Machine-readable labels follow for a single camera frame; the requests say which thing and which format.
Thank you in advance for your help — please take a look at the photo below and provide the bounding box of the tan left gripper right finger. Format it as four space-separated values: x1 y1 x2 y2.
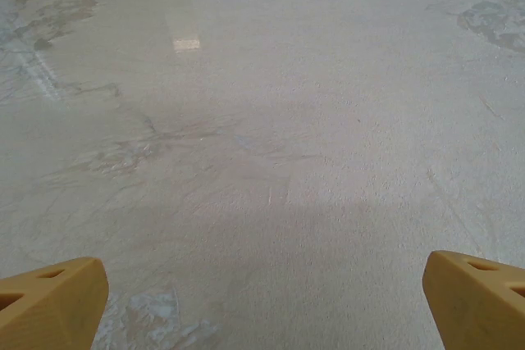
424 250 525 350

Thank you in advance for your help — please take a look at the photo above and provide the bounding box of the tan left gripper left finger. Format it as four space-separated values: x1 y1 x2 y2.
0 257 110 350

